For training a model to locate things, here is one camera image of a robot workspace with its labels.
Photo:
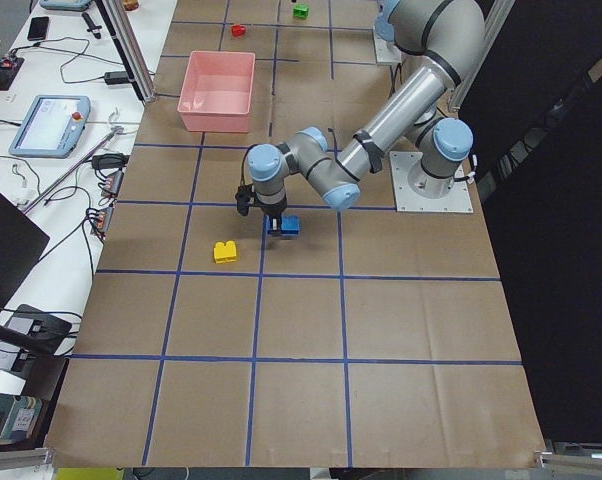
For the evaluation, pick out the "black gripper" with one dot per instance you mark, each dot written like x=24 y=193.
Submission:
x=273 y=212

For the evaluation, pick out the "blue three-stud block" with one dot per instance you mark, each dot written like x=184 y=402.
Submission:
x=290 y=226

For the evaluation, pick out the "yellow two-stud block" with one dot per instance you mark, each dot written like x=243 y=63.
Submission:
x=225 y=252

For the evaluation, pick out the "green two-stud block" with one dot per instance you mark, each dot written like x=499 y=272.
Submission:
x=300 y=11

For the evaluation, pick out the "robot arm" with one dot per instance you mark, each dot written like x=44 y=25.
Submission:
x=391 y=23
x=447 y=36

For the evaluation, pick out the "pink plastic box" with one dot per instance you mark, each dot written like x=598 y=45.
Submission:
x=216 y=92

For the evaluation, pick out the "metal rod on desk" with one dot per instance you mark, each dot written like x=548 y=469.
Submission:
x=116 y=130

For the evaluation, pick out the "red small block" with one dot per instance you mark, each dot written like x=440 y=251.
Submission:
x=238 y=30

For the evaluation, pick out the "black power adapter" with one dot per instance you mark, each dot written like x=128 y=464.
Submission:
x=116 y=78

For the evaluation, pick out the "teach pendant tablet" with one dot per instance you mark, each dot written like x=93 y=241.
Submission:
x=52 y=126

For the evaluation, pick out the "black smartphone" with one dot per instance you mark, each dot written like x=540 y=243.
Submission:
x=38 y=28

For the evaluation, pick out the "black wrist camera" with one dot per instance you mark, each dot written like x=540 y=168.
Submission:
x=243 y=199

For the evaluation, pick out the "orange cable hub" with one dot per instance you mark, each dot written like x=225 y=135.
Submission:
x=111 y=185

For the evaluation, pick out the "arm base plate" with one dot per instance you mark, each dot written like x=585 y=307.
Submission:
x=417 y=192
x=386 y=52

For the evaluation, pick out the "aluminium frame post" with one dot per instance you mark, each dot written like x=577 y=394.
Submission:
x=121 y=32

